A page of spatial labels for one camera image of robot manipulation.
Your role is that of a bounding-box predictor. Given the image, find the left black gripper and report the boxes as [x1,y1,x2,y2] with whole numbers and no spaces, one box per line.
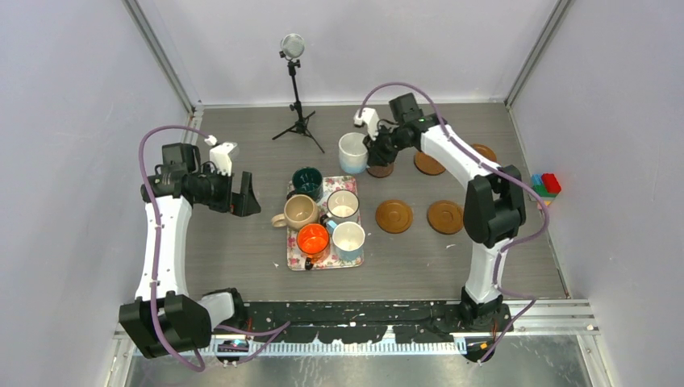
[194,164,260,217]

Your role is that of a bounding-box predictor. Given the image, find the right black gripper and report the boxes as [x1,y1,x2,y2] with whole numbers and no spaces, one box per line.
[364,123,412,167]

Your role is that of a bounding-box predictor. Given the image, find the white mug blue base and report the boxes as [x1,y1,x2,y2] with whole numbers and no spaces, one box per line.
[338,132,368,174]

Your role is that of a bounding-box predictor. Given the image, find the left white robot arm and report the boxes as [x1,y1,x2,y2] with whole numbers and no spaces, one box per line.
[119,142,261,359]

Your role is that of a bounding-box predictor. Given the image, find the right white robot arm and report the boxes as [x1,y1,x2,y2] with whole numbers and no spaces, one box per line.
[353,93,526,331]

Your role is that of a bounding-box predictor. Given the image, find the dark brown wooden coaster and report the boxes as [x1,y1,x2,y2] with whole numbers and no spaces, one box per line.
[366,164,394,178]

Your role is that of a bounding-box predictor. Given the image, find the beige mug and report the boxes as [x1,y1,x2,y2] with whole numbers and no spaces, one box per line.
[271,194,319,231]

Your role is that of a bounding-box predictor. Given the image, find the dark green mug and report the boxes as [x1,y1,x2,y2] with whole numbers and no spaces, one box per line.
[292,167,323,202]

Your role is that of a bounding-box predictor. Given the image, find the white mug brown rim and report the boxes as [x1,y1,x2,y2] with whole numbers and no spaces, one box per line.
[327,189,360,222]

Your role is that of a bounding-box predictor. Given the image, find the floral serving tray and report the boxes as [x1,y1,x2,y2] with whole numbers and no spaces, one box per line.
[286,175,364,271]

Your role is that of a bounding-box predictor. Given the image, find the orange mug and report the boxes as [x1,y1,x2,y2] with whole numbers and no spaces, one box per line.
[296,223,331,264]

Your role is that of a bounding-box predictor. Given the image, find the white light blue mug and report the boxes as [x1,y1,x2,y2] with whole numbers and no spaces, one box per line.
[332,222,366,262]

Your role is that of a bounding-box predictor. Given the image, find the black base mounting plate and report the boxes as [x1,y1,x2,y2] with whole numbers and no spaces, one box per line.
[222,301,512,344]

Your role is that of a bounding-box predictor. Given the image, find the microphone on black tripod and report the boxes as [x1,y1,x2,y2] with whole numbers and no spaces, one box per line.
[272,33,325,153]

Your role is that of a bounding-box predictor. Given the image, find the colourful toy block stack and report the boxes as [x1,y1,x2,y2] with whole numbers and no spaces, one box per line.
[531,173,562,206]

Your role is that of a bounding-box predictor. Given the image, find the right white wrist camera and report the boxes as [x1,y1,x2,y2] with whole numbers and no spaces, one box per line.
[353,107,380,140]

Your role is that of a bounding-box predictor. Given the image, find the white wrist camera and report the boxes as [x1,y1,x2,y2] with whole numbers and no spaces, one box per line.
[353,107,380,140]
[204,135,239,177]

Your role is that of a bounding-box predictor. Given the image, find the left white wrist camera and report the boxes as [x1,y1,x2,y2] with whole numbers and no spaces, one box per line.
[204,135,239,177]

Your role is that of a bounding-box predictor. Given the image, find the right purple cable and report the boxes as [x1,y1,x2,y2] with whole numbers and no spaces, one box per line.
[357,81,552,365]

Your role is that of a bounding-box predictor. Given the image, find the purple cable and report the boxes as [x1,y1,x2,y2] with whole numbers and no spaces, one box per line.
[139,125,290,372]
[357,81,552,365]

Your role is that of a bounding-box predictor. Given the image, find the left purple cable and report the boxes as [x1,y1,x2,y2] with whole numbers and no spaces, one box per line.
[139,125,290,372]

